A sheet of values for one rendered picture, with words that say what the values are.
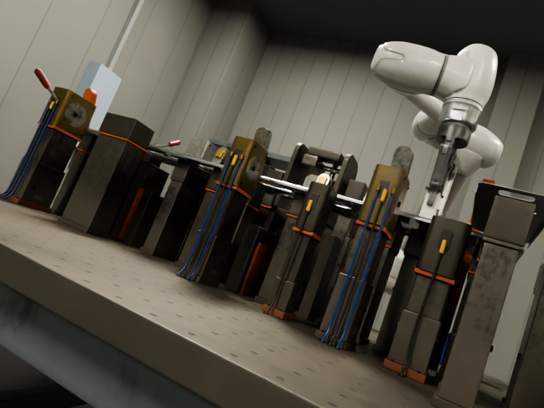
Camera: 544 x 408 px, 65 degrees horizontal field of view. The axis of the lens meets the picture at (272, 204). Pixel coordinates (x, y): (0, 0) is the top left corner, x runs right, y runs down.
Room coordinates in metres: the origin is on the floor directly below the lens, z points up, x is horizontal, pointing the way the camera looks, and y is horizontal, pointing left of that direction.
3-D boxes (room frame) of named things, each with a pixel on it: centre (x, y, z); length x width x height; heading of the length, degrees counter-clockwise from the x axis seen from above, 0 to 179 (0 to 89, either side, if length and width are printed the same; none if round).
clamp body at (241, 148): (0.99, 0.10, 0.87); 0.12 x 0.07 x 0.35; 153
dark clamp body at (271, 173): (1.40, 0.00, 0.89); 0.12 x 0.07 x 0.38; 153
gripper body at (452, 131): (0.97, -0.35, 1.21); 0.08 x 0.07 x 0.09; 153
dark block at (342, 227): (1.28, -0.23, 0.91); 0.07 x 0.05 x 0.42; 153
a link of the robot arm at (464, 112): (0.97, -0.35, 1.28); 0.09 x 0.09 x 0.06
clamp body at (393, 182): (0.81, -0.20, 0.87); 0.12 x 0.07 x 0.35; 153
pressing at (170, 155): (1.19, 0.09, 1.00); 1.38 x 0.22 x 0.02; 63
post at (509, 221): (0.57, -0.31, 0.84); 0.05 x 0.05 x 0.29; 63
